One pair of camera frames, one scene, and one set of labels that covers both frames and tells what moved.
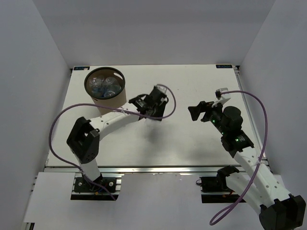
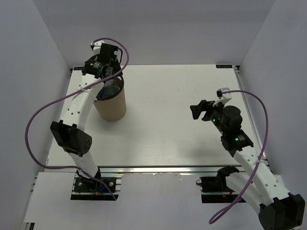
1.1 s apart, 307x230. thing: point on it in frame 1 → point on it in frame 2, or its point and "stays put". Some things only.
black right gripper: (195, 110) stays put
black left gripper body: (152, 107) → (115, 68)
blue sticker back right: (224, 66) stays put
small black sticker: (83, 68) stays put
